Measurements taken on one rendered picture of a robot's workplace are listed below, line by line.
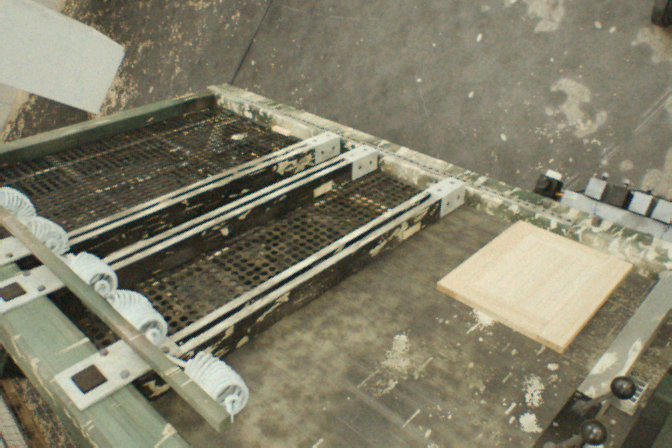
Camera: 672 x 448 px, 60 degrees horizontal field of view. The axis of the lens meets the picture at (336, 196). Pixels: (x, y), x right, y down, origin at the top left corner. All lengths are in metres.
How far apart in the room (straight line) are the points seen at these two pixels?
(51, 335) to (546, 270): 1.12
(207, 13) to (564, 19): 2.51
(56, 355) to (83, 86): 3.93
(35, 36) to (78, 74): 0.42
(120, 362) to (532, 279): 0.94
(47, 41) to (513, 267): 3.95
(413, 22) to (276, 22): 1.01
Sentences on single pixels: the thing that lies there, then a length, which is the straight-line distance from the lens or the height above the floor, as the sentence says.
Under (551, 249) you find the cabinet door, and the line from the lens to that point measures 1.62.
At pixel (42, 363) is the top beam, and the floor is 1.93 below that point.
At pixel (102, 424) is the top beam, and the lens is 1.05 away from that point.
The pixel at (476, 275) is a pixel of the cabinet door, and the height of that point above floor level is 1.16.
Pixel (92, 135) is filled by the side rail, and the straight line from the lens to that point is 2.34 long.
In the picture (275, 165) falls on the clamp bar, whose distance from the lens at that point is 1.86.
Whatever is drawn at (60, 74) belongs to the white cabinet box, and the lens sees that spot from 4.91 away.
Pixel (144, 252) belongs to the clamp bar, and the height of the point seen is 1.64.
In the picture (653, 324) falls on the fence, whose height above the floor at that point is 1.10.
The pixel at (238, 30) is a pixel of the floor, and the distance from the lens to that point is 4.08.
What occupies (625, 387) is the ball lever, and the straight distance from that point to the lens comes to 1.08.
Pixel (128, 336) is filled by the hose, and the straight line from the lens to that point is 0.94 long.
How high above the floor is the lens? 2.51
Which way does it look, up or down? 53 degrees down
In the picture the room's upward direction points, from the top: 72 degrees counter-clockwise
